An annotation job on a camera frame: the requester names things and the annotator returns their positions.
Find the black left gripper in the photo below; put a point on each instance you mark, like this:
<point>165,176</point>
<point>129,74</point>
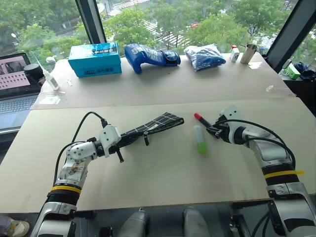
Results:
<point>115,147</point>

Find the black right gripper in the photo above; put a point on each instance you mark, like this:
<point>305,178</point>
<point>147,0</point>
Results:
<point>222,129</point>

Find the red capped black marker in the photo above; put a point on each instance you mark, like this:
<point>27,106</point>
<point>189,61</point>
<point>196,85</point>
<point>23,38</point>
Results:
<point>200,118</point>

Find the black grid pouch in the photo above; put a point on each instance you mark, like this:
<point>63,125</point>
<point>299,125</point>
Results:
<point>160,121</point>

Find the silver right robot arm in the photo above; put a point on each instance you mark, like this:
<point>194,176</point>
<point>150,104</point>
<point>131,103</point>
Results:
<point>274,153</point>

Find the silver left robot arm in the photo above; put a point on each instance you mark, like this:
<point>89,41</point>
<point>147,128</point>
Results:
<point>79,151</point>

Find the green highlighter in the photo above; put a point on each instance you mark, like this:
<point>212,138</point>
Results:
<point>201,143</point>

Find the clear tape scrap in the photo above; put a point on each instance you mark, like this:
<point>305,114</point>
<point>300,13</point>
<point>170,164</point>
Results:
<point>269,88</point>

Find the grey rounded shape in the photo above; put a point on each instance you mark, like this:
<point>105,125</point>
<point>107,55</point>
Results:
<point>135,223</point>

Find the blue item in plastic bag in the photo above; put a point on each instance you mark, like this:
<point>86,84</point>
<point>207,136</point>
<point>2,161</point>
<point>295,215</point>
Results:
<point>205,56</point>

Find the white paper slip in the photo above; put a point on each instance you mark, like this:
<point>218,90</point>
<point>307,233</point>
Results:
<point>255,65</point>

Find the small white red-capped bottle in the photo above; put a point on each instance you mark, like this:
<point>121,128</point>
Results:
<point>234,55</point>

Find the metal cup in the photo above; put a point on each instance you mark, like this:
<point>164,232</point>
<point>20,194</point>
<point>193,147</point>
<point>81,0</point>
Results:
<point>247,55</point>

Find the small white scrap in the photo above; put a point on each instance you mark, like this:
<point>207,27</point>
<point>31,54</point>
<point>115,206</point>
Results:
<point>69,82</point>

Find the clear plastic sheet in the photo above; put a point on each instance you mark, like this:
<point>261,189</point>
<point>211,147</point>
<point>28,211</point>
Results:
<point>50,99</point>

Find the blue cardboard box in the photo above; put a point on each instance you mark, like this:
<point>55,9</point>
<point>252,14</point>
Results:
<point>95,61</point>

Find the blue boxing glove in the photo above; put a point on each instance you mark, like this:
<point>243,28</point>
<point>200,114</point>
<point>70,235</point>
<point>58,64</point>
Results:
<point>143,55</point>

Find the white nozzle bottle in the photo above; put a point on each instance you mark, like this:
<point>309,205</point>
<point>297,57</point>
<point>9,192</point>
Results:
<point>51,81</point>

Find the green box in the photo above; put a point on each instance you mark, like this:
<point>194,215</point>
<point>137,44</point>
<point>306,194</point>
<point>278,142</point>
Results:
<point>293,72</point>

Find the dark blue cloth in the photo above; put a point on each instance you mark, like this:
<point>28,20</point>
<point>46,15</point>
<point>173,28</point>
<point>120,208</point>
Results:
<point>307,71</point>

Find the pale green round object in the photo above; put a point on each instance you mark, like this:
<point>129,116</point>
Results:
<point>51,60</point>

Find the grey laptop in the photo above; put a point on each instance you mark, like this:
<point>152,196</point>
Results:
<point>14,103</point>

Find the black cylinder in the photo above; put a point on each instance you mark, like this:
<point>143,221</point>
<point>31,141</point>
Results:
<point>32,71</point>

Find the beige shoe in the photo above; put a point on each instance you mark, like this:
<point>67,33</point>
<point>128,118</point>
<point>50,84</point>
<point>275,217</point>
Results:
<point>17,227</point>

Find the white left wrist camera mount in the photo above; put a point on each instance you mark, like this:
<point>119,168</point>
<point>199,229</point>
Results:
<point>109,138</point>

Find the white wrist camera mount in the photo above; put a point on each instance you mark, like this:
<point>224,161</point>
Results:
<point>232,113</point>
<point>109,138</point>

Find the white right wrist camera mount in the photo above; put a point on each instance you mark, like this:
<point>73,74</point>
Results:
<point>232,113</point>

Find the black window post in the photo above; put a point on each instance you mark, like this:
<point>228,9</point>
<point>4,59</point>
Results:
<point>91,21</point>
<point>288,29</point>

